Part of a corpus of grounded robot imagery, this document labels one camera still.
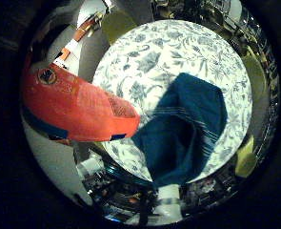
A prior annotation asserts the dark blue striped cloth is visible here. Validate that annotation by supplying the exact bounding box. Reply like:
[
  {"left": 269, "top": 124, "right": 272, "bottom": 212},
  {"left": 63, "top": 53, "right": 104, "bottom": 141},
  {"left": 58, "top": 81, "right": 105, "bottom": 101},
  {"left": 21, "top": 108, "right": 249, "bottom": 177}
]
[{"left": 130, "top": 72, "right": 229, "bottom": 189}]

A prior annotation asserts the orange spray bottle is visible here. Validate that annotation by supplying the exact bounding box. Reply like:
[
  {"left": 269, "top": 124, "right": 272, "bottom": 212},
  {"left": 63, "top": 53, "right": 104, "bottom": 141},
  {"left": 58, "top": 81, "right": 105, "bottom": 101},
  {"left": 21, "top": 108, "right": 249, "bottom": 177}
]
[{"left": 20, "top": 61, "right": 142, "bottom": 143}]

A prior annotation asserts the orange white striped bar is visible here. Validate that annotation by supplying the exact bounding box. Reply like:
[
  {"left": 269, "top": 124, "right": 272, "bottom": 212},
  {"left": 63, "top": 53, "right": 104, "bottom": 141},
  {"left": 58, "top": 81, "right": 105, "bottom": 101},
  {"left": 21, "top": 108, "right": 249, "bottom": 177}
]
[{"left": 53, "top": 17, "right": 98, "bottom": 66}]

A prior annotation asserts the white panel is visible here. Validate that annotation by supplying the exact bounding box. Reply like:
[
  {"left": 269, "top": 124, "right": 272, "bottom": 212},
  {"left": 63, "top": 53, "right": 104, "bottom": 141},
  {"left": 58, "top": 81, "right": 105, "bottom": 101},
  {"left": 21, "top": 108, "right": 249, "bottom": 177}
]
[{"left": 157, "top": 183, "right": 183, "bottom": 223}]

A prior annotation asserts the blue floral white tablecloth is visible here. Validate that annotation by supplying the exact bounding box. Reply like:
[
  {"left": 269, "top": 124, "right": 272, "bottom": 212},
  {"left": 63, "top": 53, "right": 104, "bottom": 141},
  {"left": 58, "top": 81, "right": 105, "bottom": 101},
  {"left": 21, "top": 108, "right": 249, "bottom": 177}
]
[{"left": 91, "top": 19, "right": 253, "bottom": 185}]

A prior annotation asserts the black cluttered desk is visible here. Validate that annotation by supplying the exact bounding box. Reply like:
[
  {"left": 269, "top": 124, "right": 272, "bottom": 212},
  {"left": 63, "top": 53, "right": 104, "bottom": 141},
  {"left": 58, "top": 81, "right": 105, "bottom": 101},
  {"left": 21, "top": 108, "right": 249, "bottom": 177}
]
[{"left": 82, "top": 161, "right": 243, "bottom": 223}]

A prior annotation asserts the white box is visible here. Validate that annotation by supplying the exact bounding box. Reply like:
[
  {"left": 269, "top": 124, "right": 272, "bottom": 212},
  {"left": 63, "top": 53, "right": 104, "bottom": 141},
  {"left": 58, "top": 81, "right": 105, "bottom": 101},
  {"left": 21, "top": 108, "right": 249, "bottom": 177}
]
[{"left": 77, "top": 156, "right": 105, "bottom": 177}]

